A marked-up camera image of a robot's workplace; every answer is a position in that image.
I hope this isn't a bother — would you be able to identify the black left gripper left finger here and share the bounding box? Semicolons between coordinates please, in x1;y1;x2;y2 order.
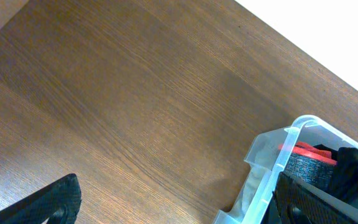
0;174;81;224

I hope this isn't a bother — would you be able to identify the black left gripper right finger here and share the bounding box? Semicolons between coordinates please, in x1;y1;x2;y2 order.
273;172;358;224

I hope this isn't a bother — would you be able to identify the clear plastic storage bin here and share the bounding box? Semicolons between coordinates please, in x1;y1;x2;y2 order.
213;115;358;224

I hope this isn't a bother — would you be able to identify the black garment with red band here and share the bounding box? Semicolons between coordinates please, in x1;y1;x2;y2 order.
285;141;358;209

